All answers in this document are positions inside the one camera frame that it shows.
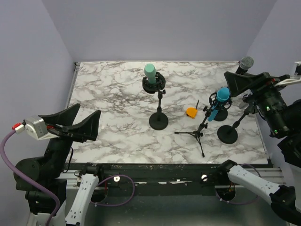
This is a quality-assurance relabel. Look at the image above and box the black round-base stand front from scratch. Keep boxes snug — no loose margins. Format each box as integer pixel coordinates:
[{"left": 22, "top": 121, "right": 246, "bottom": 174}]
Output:
[{"left": 217, "top": 102, "right": 258, "bottom": 144}]

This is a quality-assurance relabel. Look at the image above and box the orange tape measure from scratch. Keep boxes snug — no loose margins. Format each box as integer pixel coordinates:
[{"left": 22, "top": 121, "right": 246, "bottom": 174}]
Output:
[{"left": 186, "top": 107, "right": 198, "bottom": 119}]

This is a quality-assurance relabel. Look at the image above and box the black round-base stand rear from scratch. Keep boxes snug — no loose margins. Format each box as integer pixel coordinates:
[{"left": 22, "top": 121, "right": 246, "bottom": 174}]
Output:
[{"left": 214, "top": 109, "right": 228, "bottom": 121}]

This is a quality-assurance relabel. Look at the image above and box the mint green microphone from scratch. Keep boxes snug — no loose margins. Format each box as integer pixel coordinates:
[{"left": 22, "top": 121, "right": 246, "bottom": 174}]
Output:
[{"left": 144, "top": 64, "right": 156, "bottom": 84}]

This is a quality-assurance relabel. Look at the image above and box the black round-base shock-mount stand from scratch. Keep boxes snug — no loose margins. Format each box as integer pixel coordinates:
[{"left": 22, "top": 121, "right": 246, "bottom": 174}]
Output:
[{"left": 142, "top": 72, "right": 169, "bottom": 130}]

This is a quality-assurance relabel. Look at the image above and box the black tripod shock-mount stand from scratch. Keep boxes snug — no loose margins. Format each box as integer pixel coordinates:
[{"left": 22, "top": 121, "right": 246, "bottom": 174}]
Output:
[{"left": 175, "top": 103, "right": 232, "bottom": 158}]

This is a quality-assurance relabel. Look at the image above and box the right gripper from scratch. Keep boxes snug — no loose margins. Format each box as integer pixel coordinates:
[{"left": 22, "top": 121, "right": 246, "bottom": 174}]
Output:
[{"left": 223, "top": 70, "right": 289, "bottom": 134}]

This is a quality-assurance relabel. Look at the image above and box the clear plastic screw box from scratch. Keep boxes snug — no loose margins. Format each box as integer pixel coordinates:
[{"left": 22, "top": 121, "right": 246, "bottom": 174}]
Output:
[{"left": 238, "top": 94, "right": 250, "bottom": 109}]

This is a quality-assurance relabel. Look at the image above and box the black mounting rail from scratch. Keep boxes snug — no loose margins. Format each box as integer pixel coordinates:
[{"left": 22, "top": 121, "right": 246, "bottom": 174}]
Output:
[{"left": 63, "top": 162, "right": 273, "bottom": 197}]

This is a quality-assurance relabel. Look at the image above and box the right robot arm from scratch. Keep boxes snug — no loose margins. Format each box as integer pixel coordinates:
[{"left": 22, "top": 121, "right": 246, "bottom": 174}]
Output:
[{"left": 216, "top": 71, "right": 301, "bottom": 226}]

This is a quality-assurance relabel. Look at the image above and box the blue microphone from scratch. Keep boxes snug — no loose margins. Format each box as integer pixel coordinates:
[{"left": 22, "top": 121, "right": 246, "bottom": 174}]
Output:
[{"left": 207, "top": 87, "right": 231, "bottom": 121}]

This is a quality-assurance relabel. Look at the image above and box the black microphone silver grille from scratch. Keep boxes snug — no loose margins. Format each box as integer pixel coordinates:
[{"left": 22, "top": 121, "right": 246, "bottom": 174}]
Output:
[{"left": 235, "top": 56, "right": 254, "bottom": 75}]

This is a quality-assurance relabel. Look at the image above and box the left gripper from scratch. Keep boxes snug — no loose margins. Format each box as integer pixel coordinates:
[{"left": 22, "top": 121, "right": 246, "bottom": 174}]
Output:
[{"left": 40, "top": 102, "right": 101, "bottom": 177}]

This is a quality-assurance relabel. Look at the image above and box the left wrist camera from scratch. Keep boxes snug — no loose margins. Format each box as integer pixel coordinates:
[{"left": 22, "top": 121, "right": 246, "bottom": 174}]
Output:
[{"left": 12, "top": 116, "right": 53, "bottom": 140}]

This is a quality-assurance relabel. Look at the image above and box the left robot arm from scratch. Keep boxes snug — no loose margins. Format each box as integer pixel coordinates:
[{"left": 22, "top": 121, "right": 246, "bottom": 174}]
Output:
[{"left": 14, "top": 104, "right": 104, "bottom": 226}]

